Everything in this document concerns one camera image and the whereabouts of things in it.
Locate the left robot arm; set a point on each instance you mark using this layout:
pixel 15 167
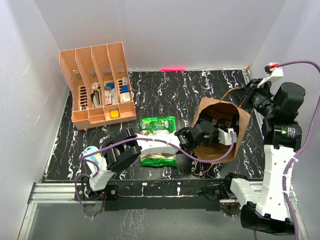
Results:
pixel 125 148

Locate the brown paper bag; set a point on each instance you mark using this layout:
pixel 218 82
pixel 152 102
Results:
pixel 229 122

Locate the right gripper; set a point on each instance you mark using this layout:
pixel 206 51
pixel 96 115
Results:
pixel 250 89

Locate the light blue packaged tool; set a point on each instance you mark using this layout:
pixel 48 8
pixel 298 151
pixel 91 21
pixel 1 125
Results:
pixel 93 161

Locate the green chips bag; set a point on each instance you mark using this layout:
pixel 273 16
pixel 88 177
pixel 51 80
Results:
pixel 158 126

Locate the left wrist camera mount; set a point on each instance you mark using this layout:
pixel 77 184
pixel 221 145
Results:
pixel 227 137

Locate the peach desk file organizer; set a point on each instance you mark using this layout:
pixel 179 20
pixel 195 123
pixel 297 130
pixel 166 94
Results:
pixel 97 68

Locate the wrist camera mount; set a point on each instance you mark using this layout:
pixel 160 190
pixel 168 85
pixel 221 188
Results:
pixel 273 73
pixel 227 137

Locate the blue eraser box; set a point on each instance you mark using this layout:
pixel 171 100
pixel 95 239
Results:
pixel 125 89

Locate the white red small box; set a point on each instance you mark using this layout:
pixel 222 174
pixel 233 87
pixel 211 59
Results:
pixel 125 97

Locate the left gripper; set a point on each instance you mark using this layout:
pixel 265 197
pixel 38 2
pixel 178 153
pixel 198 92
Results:
pixel 216 140

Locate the black stapler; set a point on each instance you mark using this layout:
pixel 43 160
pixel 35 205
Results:
pixel 95 98

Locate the pink tape strip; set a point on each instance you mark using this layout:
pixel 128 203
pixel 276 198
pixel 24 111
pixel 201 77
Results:
pixel 173 69

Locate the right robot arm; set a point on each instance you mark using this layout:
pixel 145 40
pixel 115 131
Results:
pixel 270 211

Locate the red white label box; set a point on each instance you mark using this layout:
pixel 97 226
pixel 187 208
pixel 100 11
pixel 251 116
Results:
pixel 108 97

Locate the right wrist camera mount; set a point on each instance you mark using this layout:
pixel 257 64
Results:
pixel 273 73

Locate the aluminium front rail frame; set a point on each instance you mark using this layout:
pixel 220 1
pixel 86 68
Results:
pixel 153 203

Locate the yellow sticky note block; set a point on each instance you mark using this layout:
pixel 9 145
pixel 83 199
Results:
pixel 114 114

